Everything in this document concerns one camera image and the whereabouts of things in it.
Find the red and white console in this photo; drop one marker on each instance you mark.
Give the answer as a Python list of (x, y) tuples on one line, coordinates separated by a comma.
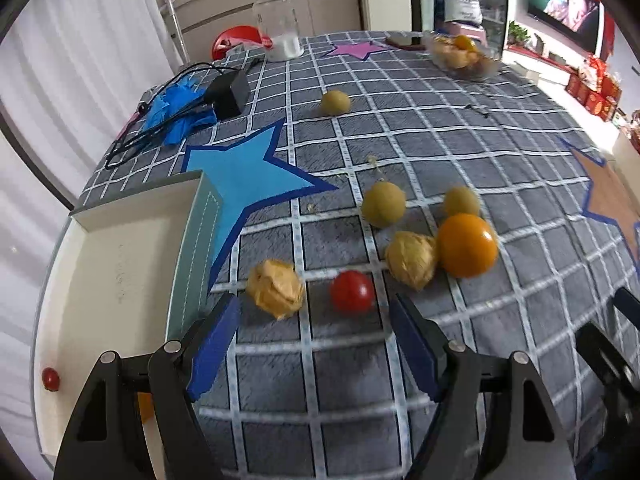
[(542, 60)]

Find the white shallow box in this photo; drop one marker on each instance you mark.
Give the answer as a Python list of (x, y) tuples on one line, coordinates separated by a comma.
[(125, 270)]

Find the white round side table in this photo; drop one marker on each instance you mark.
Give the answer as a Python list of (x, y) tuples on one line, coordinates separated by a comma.
[(627, 150)]

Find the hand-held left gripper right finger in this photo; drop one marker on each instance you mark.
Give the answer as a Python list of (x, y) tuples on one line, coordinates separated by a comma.
[(415, 350)]

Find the crumpled blue glove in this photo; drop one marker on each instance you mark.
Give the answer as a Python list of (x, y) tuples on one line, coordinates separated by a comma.
[(172, 110)]

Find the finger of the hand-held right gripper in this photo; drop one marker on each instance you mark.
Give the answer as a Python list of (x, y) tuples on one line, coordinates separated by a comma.
[(629, 301), (607, 360)]

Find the white pole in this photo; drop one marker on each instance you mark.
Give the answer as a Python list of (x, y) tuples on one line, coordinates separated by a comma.
[(175, 30)]

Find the white curtain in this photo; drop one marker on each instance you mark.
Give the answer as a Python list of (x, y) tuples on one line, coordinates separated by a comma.
[(75, 60)]

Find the dark flat phone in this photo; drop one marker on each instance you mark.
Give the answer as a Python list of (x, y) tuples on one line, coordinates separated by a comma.
[(406, 41)]

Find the clear plastic bottle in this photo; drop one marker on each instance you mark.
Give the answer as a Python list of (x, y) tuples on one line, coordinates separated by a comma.
[(277, 15)]

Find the red cherry tomato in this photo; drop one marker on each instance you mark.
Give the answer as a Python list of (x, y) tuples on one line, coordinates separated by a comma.
[(352, 292), (50, 379)]

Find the red wall banner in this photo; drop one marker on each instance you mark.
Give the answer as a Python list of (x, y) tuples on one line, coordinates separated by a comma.
[(606, 35)]

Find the heap of mandarins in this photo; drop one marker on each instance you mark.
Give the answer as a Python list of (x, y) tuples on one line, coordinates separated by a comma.
[(452, 57)]

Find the small white step stool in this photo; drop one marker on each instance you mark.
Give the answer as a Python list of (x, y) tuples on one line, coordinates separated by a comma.
[(527, 71)]

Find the pink plastic stool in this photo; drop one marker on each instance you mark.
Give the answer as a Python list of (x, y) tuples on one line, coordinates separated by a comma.
[(475, 30)]

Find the small husk scrap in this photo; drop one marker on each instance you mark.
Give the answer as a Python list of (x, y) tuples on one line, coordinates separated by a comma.
[(372, 160)]

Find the white shopping bag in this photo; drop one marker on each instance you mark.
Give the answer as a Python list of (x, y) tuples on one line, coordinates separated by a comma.
[(462, 2)]

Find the small black twig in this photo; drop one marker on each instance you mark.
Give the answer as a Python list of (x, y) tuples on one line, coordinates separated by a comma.
[(481, 110)]

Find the smooth orange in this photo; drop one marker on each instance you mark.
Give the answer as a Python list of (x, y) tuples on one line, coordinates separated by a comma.
[(467, 245), (146, 407)]

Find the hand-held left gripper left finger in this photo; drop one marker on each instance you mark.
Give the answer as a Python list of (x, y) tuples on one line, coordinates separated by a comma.
[(215, 345)]

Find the small yellowish longan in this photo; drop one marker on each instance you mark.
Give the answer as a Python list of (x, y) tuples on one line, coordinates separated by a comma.
[(383, 205), (460, 201), (335, 102)]

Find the green potted plant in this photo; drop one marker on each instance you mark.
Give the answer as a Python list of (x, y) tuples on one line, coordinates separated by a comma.
[(518, 34)]

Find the stack of red gift boxes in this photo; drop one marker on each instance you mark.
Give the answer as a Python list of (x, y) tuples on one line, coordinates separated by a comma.
[(595, 91)]

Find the red plastic stool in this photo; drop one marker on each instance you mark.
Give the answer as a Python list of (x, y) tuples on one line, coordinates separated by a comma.
[(235, 35)]

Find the grey checked star tablecloth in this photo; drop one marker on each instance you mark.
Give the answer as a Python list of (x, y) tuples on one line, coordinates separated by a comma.
[(450, 150)]

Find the yellow husked physalis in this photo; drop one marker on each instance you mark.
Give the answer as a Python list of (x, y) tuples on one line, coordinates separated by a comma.
[(411, 259), (275, 287)]

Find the single yellow mandarin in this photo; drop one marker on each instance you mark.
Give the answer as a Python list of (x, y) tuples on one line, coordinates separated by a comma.
[(463, 42)]

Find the wall television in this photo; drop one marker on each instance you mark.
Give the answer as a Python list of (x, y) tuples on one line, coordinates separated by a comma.
[(567, 2)]

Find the clear glass bowl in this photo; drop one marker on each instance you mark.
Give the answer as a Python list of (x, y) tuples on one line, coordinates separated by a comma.
[(480, 67)]

